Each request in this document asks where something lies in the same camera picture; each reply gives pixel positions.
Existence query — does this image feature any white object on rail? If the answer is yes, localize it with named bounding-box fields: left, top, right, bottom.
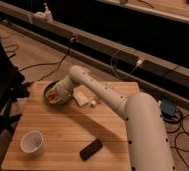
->
left=28, top=4, right=53, bottom=23

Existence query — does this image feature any black cables right floor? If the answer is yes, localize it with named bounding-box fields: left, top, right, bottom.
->
left=166, top=108, right=189, bottom=171

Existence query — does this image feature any black chair frame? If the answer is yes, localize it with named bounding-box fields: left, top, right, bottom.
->
left=0, top=14, right=31, bottom=151

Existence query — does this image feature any white folded cloth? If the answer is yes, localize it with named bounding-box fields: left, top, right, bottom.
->
left=73, top=90, right=89, bottom=107

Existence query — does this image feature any wooden table board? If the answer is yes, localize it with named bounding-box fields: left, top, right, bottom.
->
left=2, top=81, right=131, bottom=171

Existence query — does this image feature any long dark metal rail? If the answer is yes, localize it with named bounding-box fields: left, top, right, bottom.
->
left=0, top=0, right=189, bottom=110

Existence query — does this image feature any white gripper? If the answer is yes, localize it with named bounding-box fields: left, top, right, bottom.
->
left=46, top=76, right=75, bottom=104

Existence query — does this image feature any green ceramic bowl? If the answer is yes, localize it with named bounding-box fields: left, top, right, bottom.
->
left=43, top=81, right=73, bottom=105

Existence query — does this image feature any white paper cup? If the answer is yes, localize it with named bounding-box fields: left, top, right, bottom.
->
left=20, top=130, right=44, bottom=156

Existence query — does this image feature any blue power box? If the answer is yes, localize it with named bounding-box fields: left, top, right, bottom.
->
left=160, top=99, right=177, bottom=117

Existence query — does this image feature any black floor cable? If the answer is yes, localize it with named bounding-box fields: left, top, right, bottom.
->
left=19, top=46, right=72, bottom=83

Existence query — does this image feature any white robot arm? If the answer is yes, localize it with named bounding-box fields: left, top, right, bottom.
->
left=44, top=65, right=175, bottom=171

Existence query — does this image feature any black rectangular remote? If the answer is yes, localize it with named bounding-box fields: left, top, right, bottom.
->
left=80, top=139, right=103, bottom=161

